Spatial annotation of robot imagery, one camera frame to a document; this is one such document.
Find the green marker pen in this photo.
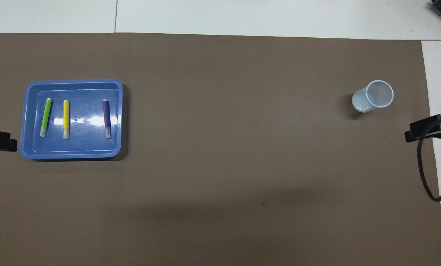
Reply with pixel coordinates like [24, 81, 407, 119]
[39, 98, 53, 138]

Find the yellow marker pen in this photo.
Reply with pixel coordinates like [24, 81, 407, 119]
[63, 100, 70, 140]

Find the purple marker pen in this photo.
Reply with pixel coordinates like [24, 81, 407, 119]
[103, 99, 112, 139]

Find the translucent plastic cup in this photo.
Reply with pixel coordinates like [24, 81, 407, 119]
[351, 80, 395, 113]

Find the blue plastic tray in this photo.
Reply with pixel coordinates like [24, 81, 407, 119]
[19, 78, 124, 160]

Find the brown table mat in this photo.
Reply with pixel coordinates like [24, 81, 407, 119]
[0, 33, 441, 266]

